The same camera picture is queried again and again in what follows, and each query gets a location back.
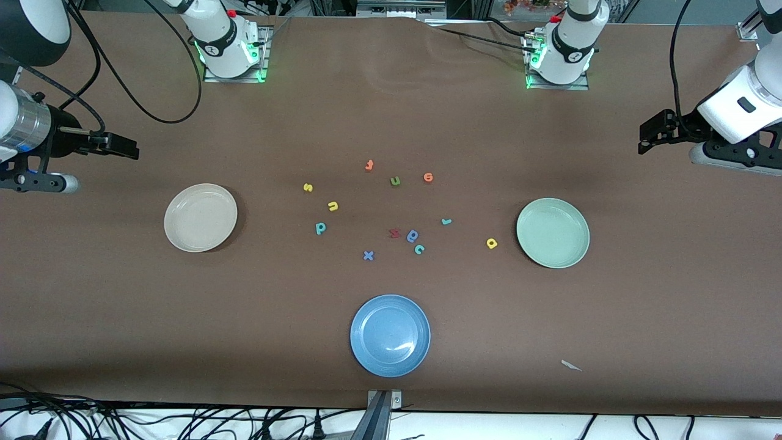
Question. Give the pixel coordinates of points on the silver corner bracket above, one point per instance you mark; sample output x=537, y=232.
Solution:
x=748, y=32

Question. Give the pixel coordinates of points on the light green round plate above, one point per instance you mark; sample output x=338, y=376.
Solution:
x=553, y=233

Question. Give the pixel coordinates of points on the white paper scrap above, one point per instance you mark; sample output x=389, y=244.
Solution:
x=570, y=365

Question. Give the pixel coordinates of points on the brown table cover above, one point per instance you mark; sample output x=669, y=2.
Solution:
x=122, y=305

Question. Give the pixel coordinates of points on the black power plug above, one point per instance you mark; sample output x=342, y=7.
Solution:
x=266, y=431
x=317, y=428

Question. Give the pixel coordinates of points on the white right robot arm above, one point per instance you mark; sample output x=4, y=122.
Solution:
x=223, y=36

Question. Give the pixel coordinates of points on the beige brown round plate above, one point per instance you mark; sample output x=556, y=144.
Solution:
x=200, y=217

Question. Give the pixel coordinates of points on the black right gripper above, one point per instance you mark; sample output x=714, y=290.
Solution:
x=63, y=135

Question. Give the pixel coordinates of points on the silver aluminium frame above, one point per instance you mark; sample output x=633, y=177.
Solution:
x=397, y=9

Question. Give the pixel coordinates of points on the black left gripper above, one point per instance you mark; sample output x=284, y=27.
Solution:
x=682, y=126

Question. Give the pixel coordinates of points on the blue round plate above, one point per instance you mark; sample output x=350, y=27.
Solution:
x=390, y=335

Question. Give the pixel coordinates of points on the metal camera stand bracket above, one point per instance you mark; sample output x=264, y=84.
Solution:
x=383, y=400

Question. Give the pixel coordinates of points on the orange flower decoration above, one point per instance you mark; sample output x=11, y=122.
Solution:
x=519, y=6

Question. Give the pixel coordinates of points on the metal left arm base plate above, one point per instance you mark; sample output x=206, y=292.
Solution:
x=559, y=87

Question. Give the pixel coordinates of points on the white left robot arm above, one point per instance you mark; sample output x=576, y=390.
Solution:
x=571, y=49

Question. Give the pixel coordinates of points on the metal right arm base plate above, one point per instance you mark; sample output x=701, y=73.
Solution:
x=235, y=79

